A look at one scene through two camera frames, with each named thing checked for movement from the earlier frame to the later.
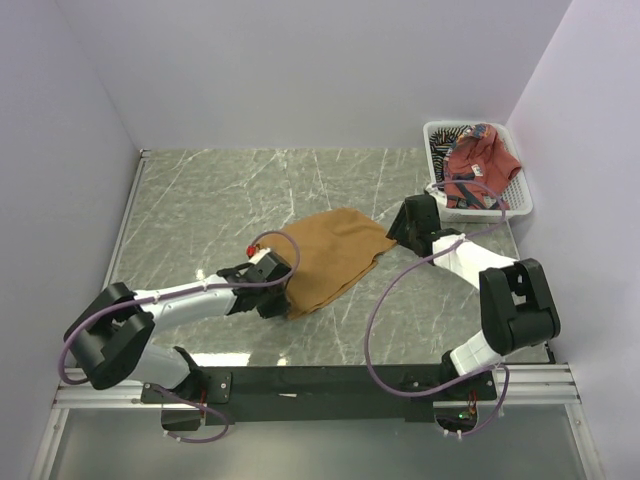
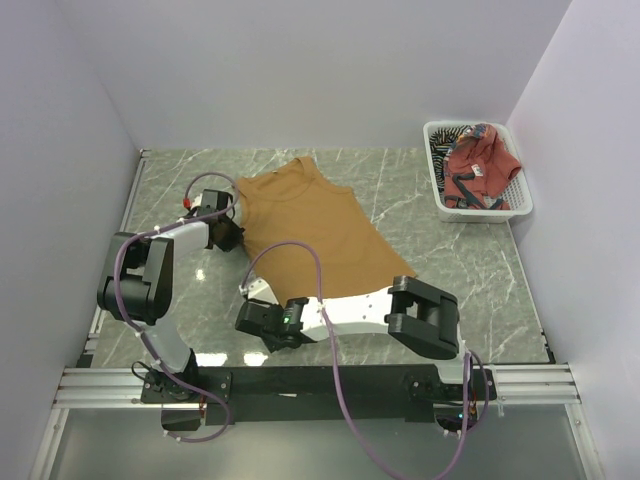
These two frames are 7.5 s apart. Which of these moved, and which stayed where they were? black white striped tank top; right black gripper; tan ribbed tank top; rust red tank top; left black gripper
Moved: right black gripper; tan ribbed tank top; left black gripper
Stayed: black white striped tank top; rust red tank top
